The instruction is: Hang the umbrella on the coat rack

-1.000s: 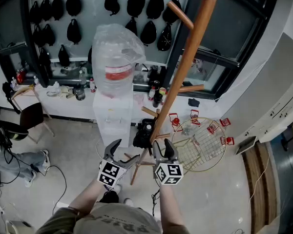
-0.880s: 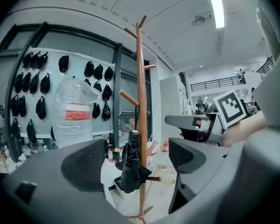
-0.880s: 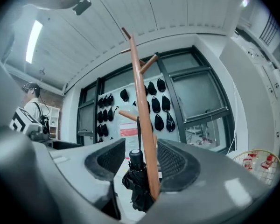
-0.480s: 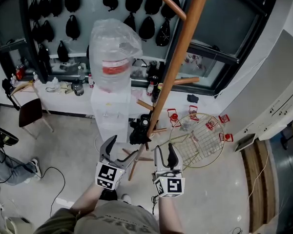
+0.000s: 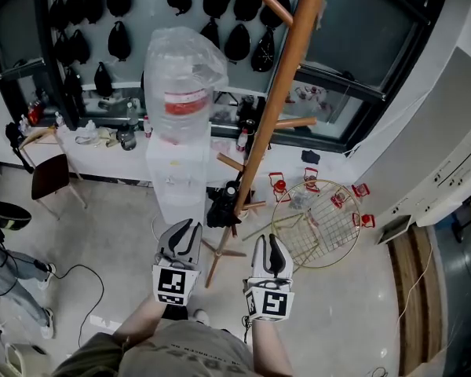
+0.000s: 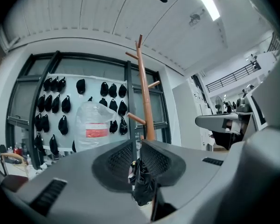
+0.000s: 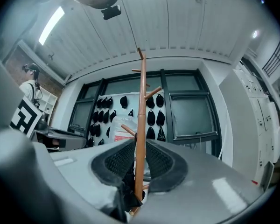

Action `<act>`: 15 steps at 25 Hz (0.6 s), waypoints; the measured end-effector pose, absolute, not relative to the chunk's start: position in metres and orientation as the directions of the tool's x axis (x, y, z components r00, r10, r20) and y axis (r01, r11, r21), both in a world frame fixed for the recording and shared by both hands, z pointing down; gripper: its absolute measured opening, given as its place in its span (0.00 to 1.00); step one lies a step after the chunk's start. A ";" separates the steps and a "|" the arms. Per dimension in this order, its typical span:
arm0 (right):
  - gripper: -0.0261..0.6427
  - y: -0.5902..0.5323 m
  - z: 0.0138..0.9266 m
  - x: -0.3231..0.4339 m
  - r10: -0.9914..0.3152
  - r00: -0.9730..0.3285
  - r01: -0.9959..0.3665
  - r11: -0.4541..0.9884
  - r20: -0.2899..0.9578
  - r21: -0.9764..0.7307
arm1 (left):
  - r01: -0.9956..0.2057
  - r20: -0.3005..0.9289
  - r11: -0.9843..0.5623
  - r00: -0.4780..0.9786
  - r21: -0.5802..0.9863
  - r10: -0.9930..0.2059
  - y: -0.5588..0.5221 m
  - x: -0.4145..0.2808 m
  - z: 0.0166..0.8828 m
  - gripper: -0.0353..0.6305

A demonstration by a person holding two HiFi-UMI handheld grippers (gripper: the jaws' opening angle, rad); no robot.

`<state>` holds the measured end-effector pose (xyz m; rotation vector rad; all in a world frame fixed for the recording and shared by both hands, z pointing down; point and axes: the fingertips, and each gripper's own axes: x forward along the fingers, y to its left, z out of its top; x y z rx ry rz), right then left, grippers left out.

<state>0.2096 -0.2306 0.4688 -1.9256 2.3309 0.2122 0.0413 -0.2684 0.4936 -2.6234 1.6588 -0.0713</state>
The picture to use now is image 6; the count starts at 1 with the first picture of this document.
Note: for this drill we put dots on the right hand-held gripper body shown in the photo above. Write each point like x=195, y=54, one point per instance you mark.
x=270, y=101

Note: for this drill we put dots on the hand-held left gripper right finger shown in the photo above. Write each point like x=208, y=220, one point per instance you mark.
x=212, y=183

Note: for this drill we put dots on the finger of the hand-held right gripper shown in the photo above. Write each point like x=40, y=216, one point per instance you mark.
x=212, y=122

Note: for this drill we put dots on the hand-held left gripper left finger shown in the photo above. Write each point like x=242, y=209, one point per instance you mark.
x=84, y=183

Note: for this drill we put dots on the wooden coat rack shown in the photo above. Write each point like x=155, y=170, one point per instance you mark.
x=146, y=106

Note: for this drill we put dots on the black floor fan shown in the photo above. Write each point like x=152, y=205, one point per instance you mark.
x=219, y=102

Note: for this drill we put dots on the grey locker cabinet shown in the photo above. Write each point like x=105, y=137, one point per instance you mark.
x=189, y=115

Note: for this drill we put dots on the black metal railing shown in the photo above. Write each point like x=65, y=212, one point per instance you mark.
x=233, y=77

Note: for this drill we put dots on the black-framed window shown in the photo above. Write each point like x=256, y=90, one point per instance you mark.
x=158, y=106
x=23, y=97

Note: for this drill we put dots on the clear plastic bag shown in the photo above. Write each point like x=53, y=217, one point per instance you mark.
x=93, y=125

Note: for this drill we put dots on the group of black caps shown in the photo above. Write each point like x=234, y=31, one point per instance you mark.
x=63, y=125

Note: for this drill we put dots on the wooden chair with red seat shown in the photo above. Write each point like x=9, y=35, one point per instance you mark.
x=14, y=182

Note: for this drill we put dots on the row of drink bottles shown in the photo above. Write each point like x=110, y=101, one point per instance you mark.
x=18, y=150

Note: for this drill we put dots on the white display panel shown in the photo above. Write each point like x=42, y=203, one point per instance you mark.
x=93, y=87

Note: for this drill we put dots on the ceiling light strip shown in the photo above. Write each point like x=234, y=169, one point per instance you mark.
x=207, y=3

